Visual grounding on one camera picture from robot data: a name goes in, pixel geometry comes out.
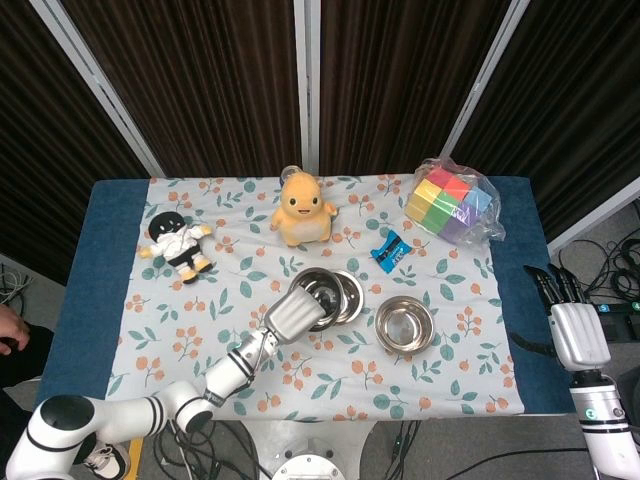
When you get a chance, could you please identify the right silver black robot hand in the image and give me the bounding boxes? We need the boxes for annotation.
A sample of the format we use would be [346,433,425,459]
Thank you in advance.
[509,264,613,372]

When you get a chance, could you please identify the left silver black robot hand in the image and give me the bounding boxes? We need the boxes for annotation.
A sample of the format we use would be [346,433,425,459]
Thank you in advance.
[263,288,345,346]

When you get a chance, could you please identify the stainless steel bowl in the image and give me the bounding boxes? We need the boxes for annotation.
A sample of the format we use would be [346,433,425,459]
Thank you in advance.
[374,295,436,355]
[288,267,347,332]
[299,269,366,329]

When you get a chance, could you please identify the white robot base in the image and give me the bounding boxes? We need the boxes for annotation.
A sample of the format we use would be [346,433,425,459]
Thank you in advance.
[234,418,381,480]

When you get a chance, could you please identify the bystander bare hand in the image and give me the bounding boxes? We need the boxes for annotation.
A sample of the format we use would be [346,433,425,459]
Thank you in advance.
[0,304,30,356]

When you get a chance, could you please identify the bystander dark trouser leg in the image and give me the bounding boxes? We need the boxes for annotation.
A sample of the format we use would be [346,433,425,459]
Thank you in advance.
[605,319,640,374]
[0,319,55,391]

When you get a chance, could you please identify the black power strip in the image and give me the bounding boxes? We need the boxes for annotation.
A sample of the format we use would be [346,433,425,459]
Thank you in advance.
[584,300,640,315]

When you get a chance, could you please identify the floral print cloth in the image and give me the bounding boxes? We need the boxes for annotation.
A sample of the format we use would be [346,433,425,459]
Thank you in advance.
[102,174,526,421]

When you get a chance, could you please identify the orange dinosaur plush toy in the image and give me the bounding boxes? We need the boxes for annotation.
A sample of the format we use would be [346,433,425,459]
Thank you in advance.
[270,171,339,248]

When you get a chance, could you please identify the blue snack packet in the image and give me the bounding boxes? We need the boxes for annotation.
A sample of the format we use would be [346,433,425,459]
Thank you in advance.
[369,229,412,274]

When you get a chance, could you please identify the black white plush doll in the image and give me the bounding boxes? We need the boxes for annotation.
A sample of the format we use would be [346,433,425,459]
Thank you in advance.
[137,210,213,285]

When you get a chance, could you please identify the clear plastic bag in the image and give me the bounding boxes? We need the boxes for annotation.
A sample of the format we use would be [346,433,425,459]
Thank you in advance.
[403,157,506,247]

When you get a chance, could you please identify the multicoloured foam block cube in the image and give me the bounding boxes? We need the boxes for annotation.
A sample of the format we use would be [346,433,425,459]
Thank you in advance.
[404,167,489,246]

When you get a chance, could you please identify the blue table cover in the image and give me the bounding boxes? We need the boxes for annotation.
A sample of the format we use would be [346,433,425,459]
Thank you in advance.
[33,175,576,417]

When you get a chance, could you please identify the white black sneaker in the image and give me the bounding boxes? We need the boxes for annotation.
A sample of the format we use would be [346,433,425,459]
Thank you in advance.
[82,443,131,480]

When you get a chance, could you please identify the dark brown partition panel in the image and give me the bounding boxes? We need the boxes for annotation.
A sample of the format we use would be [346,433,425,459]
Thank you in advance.
[0,0,151,287]
[449,0,640,242]
[62,0,307,179]
[318,0,514,177]

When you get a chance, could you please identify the black floor cable bundle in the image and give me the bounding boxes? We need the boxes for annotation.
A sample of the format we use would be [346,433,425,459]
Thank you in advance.
[556,238,640,302]
[149,419,274,480]

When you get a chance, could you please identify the white partition frame post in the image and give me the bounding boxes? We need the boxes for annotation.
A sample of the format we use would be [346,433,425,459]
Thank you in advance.
[292,0,321,176]
[443,0,532,157]
[546,183,640,257]
[28,0,167,177]

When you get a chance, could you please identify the grey floor cable bundle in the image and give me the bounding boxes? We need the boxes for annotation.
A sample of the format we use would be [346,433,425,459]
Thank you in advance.
[0,262,37,307]

